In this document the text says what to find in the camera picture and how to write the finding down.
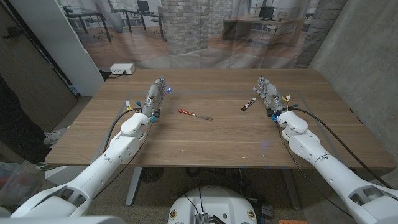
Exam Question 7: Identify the black round fan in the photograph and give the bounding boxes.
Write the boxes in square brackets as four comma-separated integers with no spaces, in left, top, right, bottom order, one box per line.
[139,167,165,184]

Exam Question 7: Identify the white sneaker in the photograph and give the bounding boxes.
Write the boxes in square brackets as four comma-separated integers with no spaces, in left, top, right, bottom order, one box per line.
[42,126,71,146]

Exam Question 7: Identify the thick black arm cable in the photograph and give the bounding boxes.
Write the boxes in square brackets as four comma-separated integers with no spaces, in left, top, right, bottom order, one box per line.
[102,107,142,153]
[290,106,393,189]

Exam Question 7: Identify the printed office backdrop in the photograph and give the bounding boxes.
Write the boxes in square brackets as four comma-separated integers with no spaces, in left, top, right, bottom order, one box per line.
[58,0,348,70]

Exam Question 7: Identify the white power box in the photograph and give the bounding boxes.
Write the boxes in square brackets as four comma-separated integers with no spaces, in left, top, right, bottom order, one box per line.
[109,63,136,75]

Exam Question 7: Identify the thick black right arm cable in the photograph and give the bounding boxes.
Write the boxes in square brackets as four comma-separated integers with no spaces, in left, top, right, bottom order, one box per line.
[290,106,393,189]

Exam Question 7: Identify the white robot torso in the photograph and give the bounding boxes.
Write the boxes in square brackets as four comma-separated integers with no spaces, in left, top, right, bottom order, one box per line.
[167,185,258,224]

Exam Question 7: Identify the brown dry-erase marker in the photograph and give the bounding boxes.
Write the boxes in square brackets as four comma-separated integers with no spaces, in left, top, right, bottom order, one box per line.
[241,97,257,112]

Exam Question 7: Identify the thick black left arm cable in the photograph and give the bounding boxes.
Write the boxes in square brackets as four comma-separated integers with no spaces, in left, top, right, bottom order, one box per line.
[102,107,142,153]

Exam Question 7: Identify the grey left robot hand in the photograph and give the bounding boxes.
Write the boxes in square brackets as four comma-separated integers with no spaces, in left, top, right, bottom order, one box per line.
[141,77,172,124]

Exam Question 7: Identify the thin braided right arm cable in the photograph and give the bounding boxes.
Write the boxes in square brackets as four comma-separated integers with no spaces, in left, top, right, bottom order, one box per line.
[275,121,355,218]

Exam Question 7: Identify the white upright panel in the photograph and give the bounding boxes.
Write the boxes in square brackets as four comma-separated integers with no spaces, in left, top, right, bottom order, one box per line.
[9,0,105,97]

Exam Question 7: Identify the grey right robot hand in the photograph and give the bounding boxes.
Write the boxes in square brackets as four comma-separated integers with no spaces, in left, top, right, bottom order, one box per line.
[253,75,289,118]

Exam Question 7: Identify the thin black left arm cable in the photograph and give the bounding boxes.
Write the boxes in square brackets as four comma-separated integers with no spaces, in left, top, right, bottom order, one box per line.
[93,123,153,200]

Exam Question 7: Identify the clear plastic storage bin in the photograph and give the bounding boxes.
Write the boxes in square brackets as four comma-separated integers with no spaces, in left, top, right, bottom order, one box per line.
[0,161,41,208]

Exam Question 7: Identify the white table leg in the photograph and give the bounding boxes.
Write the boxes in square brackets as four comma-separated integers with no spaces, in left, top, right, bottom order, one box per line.
[125,166,143,207]
[281,167,302,211]

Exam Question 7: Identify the fork with red handle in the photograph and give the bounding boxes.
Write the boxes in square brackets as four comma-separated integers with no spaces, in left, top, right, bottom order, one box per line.
[178,108,214,122]

